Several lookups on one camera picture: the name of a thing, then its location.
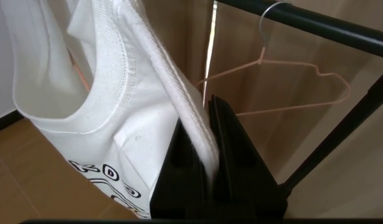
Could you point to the beige curtain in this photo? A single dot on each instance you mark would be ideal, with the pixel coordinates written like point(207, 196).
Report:
point(334, 140)

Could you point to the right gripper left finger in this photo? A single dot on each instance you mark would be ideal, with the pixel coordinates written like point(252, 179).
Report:
point(178, 186)

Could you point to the white printed garment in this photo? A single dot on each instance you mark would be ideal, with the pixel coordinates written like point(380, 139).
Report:
point(132, 109)

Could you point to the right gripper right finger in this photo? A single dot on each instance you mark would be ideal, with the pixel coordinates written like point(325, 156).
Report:
point(247, 186)

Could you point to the pink clothes hanger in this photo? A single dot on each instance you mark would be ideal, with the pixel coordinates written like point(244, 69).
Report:
point(287, 62)
point(82, 77)

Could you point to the black clothes rack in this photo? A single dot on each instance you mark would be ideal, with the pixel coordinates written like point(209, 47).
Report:
point(334, 29)

